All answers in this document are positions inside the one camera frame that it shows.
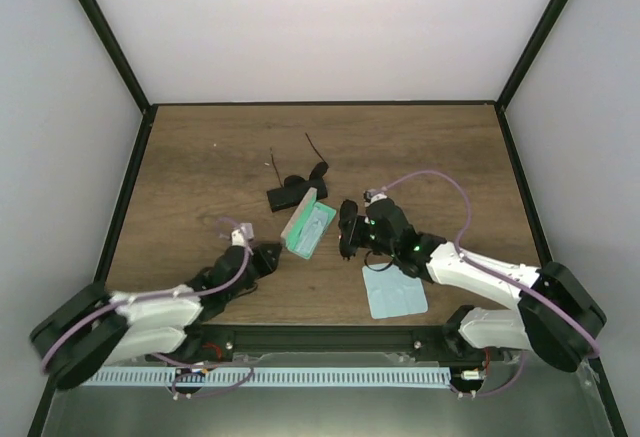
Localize grey glasses case green lining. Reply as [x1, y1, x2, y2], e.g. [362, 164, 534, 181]
[280, 187, 337, 260]

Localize light blue cloth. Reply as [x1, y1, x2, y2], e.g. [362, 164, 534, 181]
[295, 204, 331, 258]
[362, 264, 428, 320]

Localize gold-trimmed black sunglasses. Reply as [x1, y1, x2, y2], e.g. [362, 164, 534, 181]
[338, 199, 358, 260]

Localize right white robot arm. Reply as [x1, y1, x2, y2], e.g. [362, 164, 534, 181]
[338, 194, 606, 372]

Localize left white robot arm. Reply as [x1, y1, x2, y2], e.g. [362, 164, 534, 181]
[29, 242, 282, 390]

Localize round black sunglasses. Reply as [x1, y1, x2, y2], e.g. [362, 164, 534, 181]
[269, 132, 330, 188]

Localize black geometric glasses case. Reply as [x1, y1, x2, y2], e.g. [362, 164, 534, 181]
[266, 179, 328, 212]

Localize grey metal front plate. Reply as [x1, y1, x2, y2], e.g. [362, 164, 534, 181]
[41, 358, 617, 436]

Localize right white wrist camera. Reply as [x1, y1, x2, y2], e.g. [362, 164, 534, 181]
[363, 189, 387, 207]

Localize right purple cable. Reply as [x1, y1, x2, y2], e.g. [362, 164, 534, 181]
[372, 170, 601, 398]

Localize black aluminium frame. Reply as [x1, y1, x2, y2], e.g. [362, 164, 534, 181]
[27, 0, 629, 437]

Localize white slotted cable duct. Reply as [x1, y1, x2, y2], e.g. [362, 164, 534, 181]
[84, 367, 451, 389]

